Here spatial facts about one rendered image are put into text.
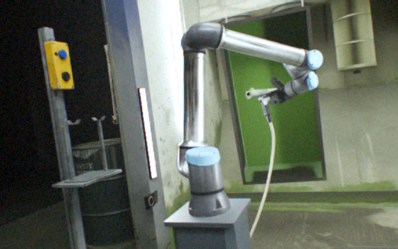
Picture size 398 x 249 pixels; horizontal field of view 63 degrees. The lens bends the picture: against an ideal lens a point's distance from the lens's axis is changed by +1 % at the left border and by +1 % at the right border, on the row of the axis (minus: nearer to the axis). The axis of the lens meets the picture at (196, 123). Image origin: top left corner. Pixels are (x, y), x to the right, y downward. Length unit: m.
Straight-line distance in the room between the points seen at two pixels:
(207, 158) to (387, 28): 2.83
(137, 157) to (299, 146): 1.32
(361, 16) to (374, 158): 1.30
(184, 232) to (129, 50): 1.32
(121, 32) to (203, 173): 1.28
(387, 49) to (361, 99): 0.54
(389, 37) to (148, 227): 2.90
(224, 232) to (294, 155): 1.58
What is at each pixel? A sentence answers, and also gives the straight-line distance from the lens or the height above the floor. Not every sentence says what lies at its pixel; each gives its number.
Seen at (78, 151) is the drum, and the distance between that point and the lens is 2.95.
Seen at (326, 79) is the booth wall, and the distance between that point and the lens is 3.77.
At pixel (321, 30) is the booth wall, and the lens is 3.82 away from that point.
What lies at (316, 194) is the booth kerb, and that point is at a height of 0.14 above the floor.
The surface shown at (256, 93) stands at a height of 1.13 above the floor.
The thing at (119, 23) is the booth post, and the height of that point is 1.72.
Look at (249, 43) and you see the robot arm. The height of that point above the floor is 1.36.
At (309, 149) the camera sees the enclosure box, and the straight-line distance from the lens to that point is 2.81.
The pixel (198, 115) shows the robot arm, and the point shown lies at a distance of 1.56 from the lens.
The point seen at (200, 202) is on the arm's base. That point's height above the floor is 0.70.
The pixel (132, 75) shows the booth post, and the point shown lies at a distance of 2.26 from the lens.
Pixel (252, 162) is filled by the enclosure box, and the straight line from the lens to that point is 2.86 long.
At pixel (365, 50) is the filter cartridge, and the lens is 3.41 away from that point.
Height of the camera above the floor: 1.11
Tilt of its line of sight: 3 degrees down
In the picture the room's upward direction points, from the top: 7 degrees counter-clockwise
